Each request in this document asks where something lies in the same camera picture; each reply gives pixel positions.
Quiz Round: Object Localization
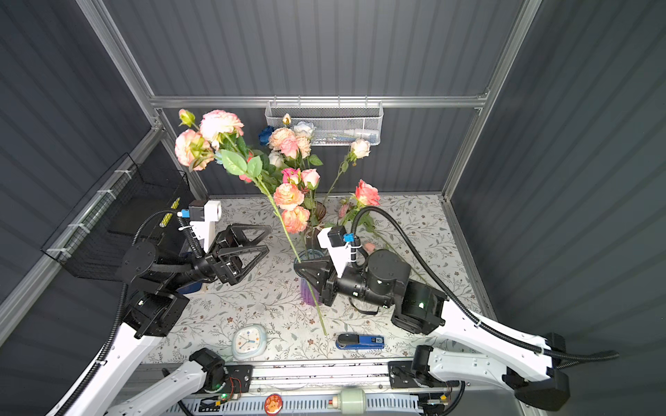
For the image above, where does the pale green alarm clock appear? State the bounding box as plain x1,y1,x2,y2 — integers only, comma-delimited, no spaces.
232,324,268,362

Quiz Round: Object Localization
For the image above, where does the yellow black marker pen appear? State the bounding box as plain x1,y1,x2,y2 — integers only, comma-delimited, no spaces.
159,197,180,229

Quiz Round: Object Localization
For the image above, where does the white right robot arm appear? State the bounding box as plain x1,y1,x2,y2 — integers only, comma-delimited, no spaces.
295,250,570,412

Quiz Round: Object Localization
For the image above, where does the blue rose stem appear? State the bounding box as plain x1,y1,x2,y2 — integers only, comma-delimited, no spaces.
258,126,275,146

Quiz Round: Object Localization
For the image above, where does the black wire wall basket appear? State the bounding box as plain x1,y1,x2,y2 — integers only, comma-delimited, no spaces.
41,157,194,281

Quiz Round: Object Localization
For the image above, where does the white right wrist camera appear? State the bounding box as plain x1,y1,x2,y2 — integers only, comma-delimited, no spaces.
317,225,353,278

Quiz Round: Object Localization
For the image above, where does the small pink rosebud stem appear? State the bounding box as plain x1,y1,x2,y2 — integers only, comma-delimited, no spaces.
280,136,311,161

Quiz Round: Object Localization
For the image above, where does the light pink rose stem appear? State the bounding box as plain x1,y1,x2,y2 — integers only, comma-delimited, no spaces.
301,168,320,210

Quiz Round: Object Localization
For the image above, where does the magenta pink rose stem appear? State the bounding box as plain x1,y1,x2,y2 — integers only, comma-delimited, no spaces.
282,167,301,185

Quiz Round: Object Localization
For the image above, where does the red pink rose stem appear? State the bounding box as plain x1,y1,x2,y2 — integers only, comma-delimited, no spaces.
319,180,381,228

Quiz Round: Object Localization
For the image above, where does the red glass vase with ribbon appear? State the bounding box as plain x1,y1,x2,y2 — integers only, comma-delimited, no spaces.
309,201,327,226

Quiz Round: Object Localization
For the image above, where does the blue purple glass vase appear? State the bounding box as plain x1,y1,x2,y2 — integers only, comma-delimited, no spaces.
299,249,324,307

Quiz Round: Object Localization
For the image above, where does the blue black stapler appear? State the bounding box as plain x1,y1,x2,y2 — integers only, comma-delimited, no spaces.
336,333,385,350

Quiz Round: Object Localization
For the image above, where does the pale green cylinder knob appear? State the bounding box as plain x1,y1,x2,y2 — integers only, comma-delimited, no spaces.
328,388,367,415

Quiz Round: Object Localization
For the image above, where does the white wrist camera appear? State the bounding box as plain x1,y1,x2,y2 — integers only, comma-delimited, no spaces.
317,225,353,278
177,200,222,253

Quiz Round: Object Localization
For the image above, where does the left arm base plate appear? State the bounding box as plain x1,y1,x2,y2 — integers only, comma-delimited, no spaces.
202,365,254,395

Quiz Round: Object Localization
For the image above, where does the peach rose stem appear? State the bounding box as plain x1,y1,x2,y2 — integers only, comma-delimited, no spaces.
269,128,296,152

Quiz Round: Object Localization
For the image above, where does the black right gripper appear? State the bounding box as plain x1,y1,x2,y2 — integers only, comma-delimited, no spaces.
297,252,393,310

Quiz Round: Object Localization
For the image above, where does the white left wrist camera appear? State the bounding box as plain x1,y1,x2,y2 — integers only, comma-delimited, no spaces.
177,200,222,253

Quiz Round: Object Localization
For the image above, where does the coral pink rose stem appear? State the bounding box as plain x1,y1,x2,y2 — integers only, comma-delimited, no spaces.
239,151,257,183

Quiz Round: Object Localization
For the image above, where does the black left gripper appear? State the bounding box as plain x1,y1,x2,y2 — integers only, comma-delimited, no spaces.
164,224,268,296

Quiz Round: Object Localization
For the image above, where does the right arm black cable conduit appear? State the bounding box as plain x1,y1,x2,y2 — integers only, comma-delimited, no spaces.
350,205,620,365

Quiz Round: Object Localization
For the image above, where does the large peach rose spray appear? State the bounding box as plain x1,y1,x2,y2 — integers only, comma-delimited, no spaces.
173,107,329,336

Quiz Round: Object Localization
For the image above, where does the red round sticker badge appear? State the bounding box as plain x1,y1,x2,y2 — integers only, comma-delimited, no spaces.
264,393,284,416

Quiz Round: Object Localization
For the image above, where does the pale pink rose stem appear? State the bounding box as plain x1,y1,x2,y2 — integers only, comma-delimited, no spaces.
324,139,371,200

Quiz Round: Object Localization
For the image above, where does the toothpaste tube in basket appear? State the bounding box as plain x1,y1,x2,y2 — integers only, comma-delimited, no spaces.
343,128,380,144

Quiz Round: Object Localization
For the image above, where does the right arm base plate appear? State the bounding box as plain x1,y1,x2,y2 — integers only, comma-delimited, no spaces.
387,361,461,389

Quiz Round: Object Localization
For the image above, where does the artificial flower bunch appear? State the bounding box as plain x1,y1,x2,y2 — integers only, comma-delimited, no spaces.
341,202,406,262

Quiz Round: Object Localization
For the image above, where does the white mesh wall basket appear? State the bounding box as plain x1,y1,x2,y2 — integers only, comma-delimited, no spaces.
265,97,384,147

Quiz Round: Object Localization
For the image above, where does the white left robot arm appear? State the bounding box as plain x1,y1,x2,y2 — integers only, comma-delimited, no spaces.
50,224,272,415

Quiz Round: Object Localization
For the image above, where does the floral table cloth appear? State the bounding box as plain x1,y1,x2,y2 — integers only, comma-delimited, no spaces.
146,193,486,364

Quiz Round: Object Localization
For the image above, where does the peach orange rose spray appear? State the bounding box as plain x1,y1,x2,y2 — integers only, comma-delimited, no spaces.
273,183,310,234

